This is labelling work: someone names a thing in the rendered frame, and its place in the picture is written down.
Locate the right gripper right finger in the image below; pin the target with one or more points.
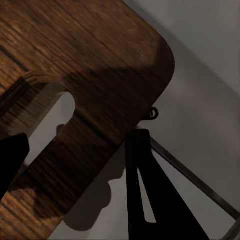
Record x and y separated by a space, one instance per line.
174 220

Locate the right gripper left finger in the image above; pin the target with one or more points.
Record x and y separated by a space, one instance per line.
13 152

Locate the cutting board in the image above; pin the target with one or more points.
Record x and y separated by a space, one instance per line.
114 64

